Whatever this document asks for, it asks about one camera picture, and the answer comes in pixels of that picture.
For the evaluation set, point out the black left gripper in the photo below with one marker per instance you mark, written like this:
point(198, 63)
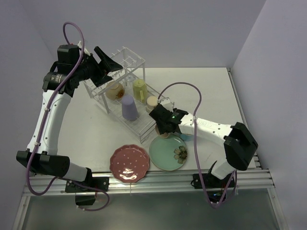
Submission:
point(106, 64)

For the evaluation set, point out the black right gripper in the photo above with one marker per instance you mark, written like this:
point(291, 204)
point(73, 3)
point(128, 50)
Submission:
point(160, 128)

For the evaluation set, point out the beige cup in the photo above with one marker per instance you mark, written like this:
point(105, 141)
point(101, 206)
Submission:
point(164, 135)

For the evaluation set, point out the clear faceted drinking glass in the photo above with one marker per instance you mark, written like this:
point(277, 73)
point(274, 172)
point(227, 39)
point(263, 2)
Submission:
point(130, 79)

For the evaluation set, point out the light blue mug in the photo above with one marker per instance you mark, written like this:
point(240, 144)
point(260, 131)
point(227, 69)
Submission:
point(186, 137)

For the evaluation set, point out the small metal cup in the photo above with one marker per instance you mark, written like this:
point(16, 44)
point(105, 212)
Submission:
point(151, 103)

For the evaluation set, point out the beige floral ceramic bowl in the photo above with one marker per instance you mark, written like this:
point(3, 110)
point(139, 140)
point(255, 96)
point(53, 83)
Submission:
point(115, 91)

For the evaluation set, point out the pale yellow mug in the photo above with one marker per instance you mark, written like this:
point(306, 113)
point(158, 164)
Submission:
point(140, 90)

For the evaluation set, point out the lavender cup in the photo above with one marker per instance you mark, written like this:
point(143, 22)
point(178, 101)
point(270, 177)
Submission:
point(129, 109)

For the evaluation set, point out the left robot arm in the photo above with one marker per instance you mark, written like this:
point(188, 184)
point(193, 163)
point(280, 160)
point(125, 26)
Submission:
point(73, 66)

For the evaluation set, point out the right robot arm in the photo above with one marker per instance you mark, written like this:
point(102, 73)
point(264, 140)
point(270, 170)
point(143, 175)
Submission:
point(238, 142)

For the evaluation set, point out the mint green floral plate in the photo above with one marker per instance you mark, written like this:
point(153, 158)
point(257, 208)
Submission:
point(168, 154)

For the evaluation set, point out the pink polka dot plate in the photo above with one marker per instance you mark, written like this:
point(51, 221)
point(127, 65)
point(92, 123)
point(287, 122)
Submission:
point(129, 163)

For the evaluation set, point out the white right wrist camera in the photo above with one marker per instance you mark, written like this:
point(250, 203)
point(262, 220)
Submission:
point(166, 103)

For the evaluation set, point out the white wire dish rack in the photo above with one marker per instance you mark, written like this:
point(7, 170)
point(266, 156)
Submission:
point(133, 64)

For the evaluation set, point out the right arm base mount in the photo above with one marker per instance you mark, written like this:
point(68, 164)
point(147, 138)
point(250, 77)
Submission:
point(217, 189)

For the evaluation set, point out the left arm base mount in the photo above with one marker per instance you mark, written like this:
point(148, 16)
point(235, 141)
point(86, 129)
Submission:
point(86, 192)

